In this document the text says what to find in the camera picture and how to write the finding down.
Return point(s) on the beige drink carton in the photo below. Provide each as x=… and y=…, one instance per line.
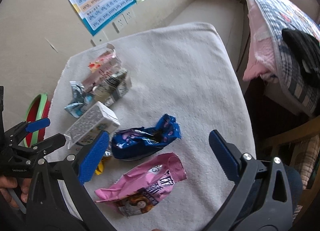
x=115, y=85

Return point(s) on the small white wall socket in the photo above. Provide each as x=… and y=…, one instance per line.
x=100, y=38

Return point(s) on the white towel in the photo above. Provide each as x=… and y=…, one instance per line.
x=187, y=83

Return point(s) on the wooden chair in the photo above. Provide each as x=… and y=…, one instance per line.
x=295, y=133

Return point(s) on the black clothing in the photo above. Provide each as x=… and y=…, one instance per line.
x=302, y=50

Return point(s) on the blue plaid quilt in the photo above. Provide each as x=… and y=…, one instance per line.
x=282, y=10

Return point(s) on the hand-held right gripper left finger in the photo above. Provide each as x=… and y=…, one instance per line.
x=93, y=156

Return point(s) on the dark blue snack wrapper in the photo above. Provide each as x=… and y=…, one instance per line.
x=140, y=146

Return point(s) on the silver blue crumpled wrapper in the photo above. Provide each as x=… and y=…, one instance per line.
x=78, y=101

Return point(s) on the red bin with green rim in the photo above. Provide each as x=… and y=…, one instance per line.
x=35, y=113

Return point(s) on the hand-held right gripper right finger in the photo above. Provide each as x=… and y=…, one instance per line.
x=225, y=153

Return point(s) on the pink snack bag with portrait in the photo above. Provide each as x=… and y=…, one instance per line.
x=150, y=183

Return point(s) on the pink checked cushion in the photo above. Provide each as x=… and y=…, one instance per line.
x=310, y=161

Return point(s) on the small silver wrapper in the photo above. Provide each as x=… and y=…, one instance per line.
x=107, y=154

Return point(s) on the yellow brown candy wrapper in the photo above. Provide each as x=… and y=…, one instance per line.
x=100, y=168

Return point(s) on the pink bed sheet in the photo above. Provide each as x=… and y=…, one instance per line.
x=260, y=53

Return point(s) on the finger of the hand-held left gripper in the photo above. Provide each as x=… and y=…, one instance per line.
x=53, y=142
x=37, y=124

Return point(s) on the white milk carton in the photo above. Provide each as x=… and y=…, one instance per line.
x=95, y=118

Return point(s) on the person's left hand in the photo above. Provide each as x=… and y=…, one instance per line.
x=10, y=183

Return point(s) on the pink drink carton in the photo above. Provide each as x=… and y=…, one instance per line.
x=105, y=63

